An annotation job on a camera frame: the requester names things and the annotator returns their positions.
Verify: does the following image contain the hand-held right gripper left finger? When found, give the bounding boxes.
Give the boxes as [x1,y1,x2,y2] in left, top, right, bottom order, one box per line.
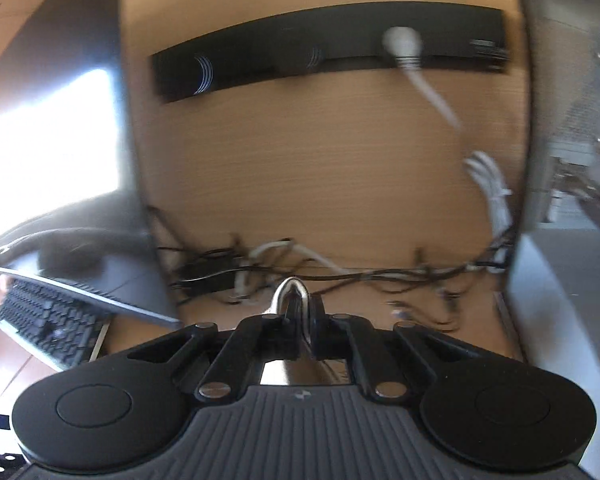
[128,313,302,403]

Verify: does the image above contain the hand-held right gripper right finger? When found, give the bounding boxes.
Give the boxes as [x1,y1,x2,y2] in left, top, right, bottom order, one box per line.
[300,297,477,404]

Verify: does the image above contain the black power adapter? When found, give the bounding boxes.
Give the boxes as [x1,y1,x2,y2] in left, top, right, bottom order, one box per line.
[179,254,243,297]

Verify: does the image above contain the dark grey computer monitor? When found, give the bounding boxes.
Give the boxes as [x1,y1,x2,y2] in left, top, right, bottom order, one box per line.
[0,0,185,329]

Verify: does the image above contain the black keyboard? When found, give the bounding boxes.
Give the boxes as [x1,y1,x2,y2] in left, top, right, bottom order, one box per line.
[0,277,113,372]

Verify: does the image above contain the grey computer tower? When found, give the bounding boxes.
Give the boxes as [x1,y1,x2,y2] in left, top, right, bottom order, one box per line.
[495,0,600,480]

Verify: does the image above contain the black power strip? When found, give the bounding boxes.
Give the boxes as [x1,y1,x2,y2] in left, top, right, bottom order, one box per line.
[150,2,512,107]

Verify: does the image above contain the tangle of black cables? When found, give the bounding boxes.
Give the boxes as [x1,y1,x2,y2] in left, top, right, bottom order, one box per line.
[147,204,514,334]

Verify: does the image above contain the loose white cable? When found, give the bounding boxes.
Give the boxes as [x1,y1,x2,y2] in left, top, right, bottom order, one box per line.
[234,240,352,302]

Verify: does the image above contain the white plug with cable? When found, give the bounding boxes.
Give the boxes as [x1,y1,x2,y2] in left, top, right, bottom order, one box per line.
[382,25,464,132]

